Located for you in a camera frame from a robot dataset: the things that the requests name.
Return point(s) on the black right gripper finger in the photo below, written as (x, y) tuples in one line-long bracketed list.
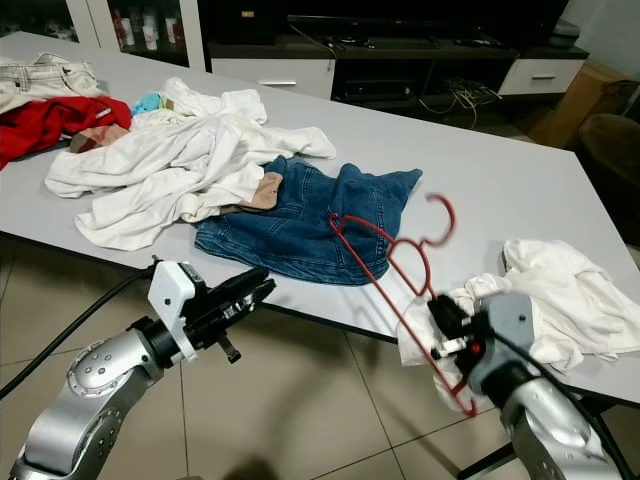
[(450, 317), (455, 338)]

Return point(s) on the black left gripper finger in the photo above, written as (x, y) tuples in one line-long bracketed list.
[(248, 304), (248, 285)]

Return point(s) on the blue denim jacket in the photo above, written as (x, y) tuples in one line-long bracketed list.
[(300, 235)]

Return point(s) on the white tank top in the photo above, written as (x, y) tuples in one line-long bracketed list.
[(130, 210)]

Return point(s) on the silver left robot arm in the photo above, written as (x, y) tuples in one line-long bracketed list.
[(100, 375)]

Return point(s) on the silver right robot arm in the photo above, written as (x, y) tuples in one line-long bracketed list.
[(550, 430)]

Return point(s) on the beige garment with plaid cuff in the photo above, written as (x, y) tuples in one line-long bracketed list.
[(265, 192)]

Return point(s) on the black table leg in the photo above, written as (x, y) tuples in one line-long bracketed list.
[(485, 462)]

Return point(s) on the white cloth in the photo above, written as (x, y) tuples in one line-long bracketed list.
[(570, 290)]

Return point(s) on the cream white t-shirt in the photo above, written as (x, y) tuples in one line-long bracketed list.
[(290, 142)]

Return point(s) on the white crumpled garment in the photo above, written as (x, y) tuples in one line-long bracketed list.
[(210, 100)]

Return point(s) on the wide white drawer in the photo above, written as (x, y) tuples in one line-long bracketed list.
[(272, 78)]

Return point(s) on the small turquoise garment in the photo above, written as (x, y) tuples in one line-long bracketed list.
[(146, 103)]

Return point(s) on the dark brown seat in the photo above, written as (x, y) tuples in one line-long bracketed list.
[(610, 170)]

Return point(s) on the brown cardboard box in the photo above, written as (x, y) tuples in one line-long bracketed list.
[(575, 105)]

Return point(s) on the red sweater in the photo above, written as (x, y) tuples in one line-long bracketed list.
[(50, 125)]

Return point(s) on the small white drawer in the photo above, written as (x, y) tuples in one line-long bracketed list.
[(543, 76)]

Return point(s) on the dark TV stand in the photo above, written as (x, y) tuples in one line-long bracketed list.
[(370, 55)]

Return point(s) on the white glass door cabinet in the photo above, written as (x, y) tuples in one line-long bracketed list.
[(193, 30)]

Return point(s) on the black speaker box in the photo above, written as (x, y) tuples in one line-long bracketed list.
[(245, 20)]

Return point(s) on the cream white jeans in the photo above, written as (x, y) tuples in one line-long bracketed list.
[(40, 78)]

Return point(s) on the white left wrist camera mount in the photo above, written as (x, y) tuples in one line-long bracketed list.
[(172, 290)]

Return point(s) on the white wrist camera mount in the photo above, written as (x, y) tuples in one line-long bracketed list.
[(172, 290), (510, 318)]

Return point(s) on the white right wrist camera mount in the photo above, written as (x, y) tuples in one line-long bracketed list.
[(510, 318)]

